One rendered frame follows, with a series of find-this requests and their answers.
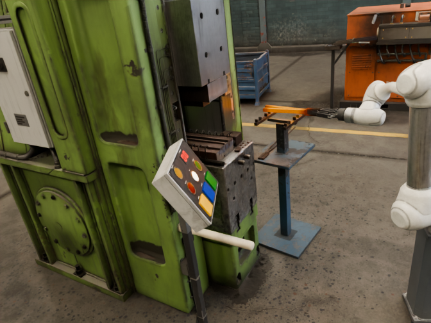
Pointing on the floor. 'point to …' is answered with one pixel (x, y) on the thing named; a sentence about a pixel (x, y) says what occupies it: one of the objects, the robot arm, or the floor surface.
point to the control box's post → (193, 268)
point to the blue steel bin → (253, 74)
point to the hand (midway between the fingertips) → (313, 111)
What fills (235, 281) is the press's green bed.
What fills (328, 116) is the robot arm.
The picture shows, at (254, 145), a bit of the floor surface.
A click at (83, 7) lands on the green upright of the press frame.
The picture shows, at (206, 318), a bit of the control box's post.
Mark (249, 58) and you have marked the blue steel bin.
